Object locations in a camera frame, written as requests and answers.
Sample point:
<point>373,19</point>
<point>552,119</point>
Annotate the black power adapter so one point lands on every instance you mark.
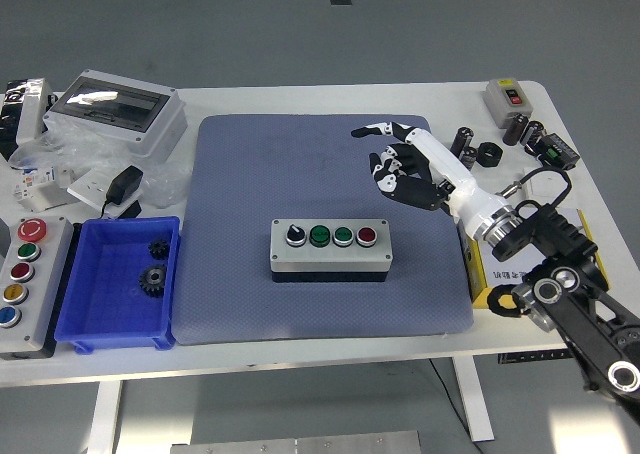
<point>125,183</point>

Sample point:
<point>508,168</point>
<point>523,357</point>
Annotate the white wall switch plate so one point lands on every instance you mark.
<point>545,189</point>

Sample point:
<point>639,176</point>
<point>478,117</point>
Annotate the white rectangular box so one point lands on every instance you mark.
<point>32,111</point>

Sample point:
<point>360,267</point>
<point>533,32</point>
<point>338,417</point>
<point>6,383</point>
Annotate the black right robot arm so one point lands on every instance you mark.
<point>575,314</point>

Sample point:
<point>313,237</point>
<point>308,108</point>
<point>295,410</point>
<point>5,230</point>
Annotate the black module green terminals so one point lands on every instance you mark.
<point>557,151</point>

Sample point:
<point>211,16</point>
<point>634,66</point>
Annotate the silver metal plate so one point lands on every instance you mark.
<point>300,445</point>

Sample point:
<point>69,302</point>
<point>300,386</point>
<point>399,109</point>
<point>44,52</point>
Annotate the clear plastic bag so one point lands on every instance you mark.
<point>165,184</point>

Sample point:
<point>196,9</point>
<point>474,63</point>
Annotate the large black gear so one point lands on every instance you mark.
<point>153,280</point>

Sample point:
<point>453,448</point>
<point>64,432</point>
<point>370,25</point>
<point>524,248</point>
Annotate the grey four-button control box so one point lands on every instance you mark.
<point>330,259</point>

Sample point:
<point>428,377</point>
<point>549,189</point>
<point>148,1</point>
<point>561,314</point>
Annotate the small black gear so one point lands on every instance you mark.
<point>158,249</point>

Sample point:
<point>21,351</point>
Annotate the white circuit breaker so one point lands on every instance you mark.
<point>40,189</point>

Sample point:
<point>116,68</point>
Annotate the black hex nut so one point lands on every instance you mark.
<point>489,155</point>

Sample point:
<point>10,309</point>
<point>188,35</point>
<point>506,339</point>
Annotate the white wall socket plate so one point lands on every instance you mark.
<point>85,189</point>

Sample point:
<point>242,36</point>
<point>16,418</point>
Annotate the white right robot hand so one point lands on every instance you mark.
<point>450,169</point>

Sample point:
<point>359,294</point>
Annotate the grey rocker switch box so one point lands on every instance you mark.
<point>500,99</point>

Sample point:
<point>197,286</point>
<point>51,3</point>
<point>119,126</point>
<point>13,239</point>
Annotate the black shiny foil bag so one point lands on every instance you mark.
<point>9,119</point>

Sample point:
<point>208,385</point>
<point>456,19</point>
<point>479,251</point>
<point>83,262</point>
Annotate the black table control panel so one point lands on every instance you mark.
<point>532,356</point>

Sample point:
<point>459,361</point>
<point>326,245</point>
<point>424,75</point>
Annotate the grey distribution box clear lid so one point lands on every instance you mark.
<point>150,139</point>

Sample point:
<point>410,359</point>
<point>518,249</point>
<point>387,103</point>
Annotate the blue plastic bin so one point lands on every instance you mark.
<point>115,314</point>

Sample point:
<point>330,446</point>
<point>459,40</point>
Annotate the grey-blue table mat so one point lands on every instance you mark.
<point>250,174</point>

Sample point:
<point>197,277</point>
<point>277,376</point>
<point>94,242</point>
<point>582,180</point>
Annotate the white table leg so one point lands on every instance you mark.
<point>102,419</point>
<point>477,404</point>

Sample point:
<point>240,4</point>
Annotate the grey five-button control box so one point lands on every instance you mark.
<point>47,284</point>

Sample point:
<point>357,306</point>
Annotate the black cylindrical capacitor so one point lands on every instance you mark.
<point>470,158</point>
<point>462,139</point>
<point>531,133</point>
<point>515,129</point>

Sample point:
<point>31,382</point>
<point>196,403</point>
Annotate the yellow white cardboard box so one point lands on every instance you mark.
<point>478,279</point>

